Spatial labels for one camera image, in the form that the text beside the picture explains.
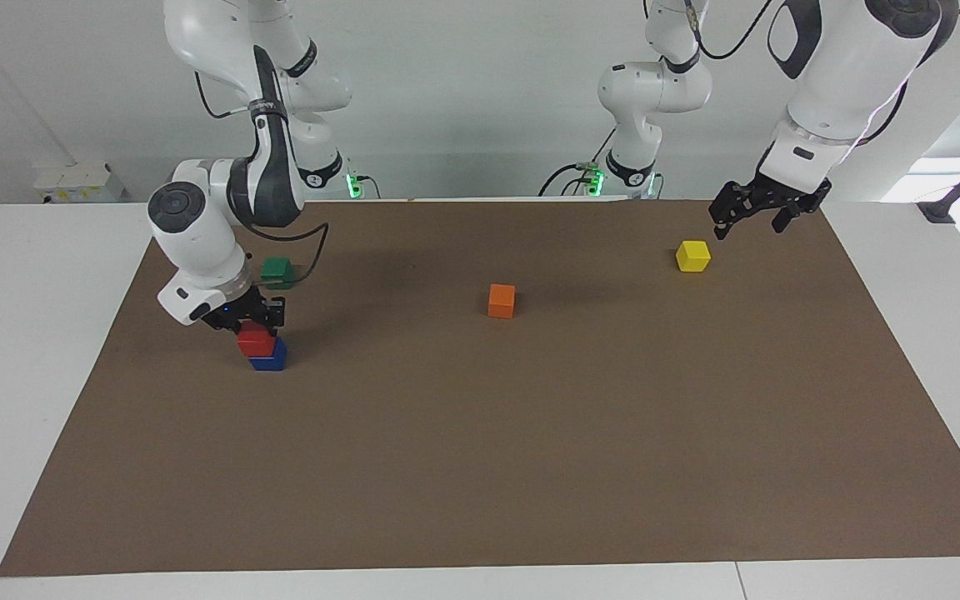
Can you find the green wooden block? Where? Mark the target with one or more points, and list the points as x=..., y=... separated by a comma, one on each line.
x=277, y=272

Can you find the red wooden block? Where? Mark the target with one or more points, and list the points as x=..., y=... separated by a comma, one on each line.
x=255, y=342

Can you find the brown table mat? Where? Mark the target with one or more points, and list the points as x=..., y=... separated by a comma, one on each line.
x=530, y=433

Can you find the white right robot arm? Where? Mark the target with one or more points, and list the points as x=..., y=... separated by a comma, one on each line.
x=238, y=150

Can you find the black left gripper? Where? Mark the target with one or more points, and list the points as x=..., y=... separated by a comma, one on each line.
x=776, y=196

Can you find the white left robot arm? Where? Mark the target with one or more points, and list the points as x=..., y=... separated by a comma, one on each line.
x=847, y=75

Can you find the yellow wooden block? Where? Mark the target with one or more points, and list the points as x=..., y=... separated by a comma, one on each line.
x=693, y=257

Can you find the orange wooden block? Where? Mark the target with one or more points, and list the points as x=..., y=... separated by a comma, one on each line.
x=502, y=302

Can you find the white box on table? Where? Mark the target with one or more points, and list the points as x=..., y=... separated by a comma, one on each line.
x=80, y=182

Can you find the blue wooden block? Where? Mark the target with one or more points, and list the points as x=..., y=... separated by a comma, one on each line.
x=270, y=360

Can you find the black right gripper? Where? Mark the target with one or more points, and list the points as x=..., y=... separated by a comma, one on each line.
x=242, y=310

